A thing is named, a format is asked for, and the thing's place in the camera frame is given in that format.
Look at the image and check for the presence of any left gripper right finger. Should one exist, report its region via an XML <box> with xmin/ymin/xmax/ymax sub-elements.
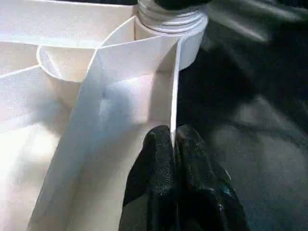
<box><xmin>174</xmin><ymin>124</ymin><xmax>251</xmax><ymax>231</ymax></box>

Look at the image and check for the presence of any white plastic table top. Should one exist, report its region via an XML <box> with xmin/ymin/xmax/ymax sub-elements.
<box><xmin>0</xmin><ymin>0</ymin><xmax>208</xmax><ymax>231</ymax></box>

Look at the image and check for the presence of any black mat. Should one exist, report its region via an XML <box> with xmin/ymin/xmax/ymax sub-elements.
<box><xmin>174</xmin><ymin>0</ymin><xmax>308</xmax><ymax>231</ymax></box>

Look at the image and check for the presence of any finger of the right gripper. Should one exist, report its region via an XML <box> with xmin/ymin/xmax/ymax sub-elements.
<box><xmin>155</xmin><ymin>0</ymin><xmax>211</xmax><ymax>11</ymax></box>

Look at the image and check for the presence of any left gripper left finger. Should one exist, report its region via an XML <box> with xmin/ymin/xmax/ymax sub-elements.
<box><xmin>119</xmin><ymin>125</ymin><xmax>178</xmax><ymax>231</ymax></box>

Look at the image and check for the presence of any white plastic table leg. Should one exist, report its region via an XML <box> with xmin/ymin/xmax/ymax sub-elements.
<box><xmin>136</xmin><ymin>0</ymin><xmax>208</xmax><ymax>35</ymax></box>

